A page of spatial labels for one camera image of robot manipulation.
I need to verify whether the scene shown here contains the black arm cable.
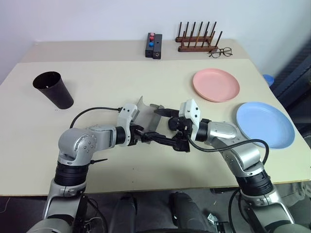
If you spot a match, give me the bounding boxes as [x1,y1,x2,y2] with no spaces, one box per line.
[69,106,121,129]
[187,135,270,169]

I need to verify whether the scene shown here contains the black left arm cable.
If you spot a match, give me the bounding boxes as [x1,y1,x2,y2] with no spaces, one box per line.
[69,106,121,129]

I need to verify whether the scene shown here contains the black box with coloured buttons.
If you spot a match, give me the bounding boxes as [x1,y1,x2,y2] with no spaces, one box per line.
[145,32,156,59]

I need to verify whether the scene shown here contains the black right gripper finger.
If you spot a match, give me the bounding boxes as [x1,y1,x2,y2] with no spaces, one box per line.
[171,132,191,153]
[155,108,180,118]

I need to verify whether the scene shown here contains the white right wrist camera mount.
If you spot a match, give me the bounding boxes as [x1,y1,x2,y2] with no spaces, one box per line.
[178,98,202,142]

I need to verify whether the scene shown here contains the dark rounded shape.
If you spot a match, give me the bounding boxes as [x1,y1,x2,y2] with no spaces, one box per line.
[168,191,211,233]
[112,194,138,233]

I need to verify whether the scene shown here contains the black tapered cup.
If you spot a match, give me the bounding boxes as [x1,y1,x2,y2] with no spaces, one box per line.
[32,70,75,110]

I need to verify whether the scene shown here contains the grey glasses case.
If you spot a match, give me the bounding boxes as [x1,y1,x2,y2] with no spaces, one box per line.
[132,95,164,137]

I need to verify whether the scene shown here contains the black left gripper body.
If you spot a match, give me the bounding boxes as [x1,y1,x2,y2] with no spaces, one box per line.
[128,123,145,147]

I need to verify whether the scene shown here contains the blue round plate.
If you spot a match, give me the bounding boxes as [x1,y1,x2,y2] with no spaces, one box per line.
[236,101,296,150]

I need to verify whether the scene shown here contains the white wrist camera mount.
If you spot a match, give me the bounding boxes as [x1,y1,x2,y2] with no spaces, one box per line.
[178,98,202,142]
[117,103,139,147]

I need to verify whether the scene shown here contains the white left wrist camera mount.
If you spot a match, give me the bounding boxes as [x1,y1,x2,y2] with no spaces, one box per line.
[117,103,139,147]

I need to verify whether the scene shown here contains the plain black rectangular box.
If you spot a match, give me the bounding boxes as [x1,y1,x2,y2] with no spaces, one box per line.
[152,33,163,60]

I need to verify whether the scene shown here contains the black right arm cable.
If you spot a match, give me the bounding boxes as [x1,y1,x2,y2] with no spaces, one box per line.
[187,135,270,169]

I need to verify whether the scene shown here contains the brown wooden peg rack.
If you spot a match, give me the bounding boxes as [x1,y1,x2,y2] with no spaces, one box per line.
[175,21,223,53]

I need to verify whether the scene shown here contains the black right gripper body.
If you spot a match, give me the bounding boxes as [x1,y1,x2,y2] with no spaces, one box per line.
[167,116,193,137]

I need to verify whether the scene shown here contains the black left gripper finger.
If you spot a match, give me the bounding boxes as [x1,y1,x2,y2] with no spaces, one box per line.
[138,131,176,147]

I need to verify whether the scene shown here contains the black rimmed glasses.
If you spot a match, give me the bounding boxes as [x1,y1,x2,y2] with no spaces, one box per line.
[208,47,233,59]

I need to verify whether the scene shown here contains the black woven panel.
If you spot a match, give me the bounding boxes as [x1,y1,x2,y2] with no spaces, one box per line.
[271,29,311,136]

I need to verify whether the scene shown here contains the pink round plate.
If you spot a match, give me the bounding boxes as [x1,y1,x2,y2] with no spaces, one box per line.
[192,68,241,103]

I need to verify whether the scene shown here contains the blue round lid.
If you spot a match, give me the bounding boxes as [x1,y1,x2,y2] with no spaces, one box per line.
[263,73,276,87]

